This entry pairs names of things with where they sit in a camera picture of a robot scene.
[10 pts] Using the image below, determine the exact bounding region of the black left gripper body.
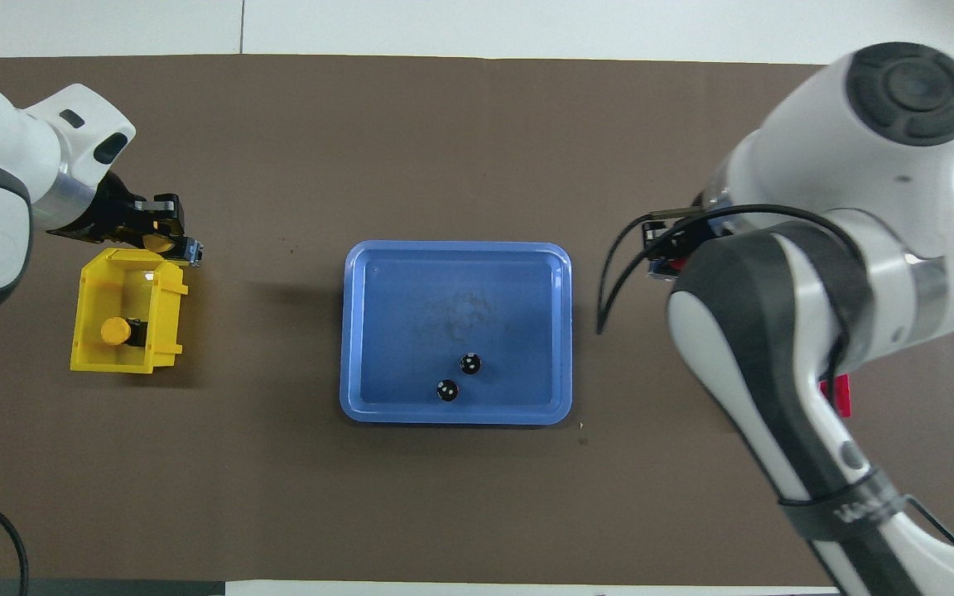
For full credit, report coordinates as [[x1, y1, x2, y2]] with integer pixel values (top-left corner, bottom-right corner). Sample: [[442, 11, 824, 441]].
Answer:
[[48, 171, 155, 241]]

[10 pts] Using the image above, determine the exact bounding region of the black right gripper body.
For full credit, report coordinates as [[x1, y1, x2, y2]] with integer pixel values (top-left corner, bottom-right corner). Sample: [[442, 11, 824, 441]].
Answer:
[[680, 199, 726, 245]]

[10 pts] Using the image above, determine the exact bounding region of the red plastic bin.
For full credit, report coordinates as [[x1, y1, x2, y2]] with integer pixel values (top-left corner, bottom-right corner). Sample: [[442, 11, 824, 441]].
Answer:
[[820, 374, 852, 417]]

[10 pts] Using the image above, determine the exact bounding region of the blue plastic tray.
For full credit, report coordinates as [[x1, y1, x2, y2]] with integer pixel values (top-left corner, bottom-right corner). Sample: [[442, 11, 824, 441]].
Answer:
[[340, 240, 574, 427]]

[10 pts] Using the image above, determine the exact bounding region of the yellow plastic bin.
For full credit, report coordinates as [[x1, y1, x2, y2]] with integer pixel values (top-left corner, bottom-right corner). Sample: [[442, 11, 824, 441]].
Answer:
[[70, 247, 190, 375]]

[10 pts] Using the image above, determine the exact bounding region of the yellow push button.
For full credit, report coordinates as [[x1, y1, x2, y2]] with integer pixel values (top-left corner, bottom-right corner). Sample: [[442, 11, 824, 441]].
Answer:
[[100, 316, 148, 348], [142, 232, 205, 266]]

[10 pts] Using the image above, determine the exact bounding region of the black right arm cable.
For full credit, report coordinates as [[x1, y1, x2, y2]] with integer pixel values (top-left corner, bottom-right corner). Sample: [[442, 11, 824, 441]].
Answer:
[[595, 204, 859, 398]]

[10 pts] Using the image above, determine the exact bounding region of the brown paper table mat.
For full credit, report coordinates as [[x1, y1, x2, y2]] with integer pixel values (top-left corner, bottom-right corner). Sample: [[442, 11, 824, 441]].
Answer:
[[0, 54, 954, 589]]

